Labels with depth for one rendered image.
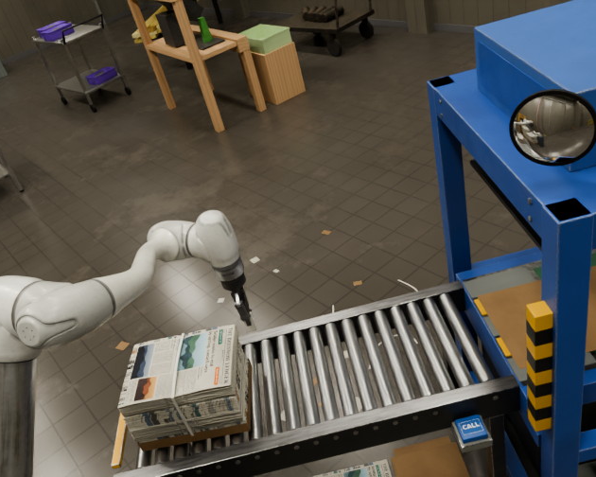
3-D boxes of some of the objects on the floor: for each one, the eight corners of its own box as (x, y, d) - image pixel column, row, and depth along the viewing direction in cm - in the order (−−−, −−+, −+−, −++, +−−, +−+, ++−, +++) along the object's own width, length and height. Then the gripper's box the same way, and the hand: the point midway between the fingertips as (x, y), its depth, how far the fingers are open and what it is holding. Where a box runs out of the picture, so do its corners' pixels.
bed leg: (497, 528, 228) (488, 419, 190) (490, 515, 232) (482, 405, 195) (511, 525, 227) (505, 415, 190) (505, 511, 232) (499, 400, 194)
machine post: (464, 390, 283) (432, 89, 197) (459, 377, 290) (425, 80, 204) (482, 386, 282) (458, 82, 196) (476, 372, 290) (449, 74, 204)
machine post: (550, 574, 211) (557, 225, 124) (538, 550, 218) (538, 204, 132) (573, 569, 210) (598, 215, 124) (562, 544, 218) (576, 194, 131)
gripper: (219, 264, 181) (240, 320, 194) (219, 290, 170) (241, 346, 183) (242, 257, 181) (262, 314, 194) (243, 283, 170) (264, 341, 183)
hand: (249, 322), depth 187 cm, fingers closed
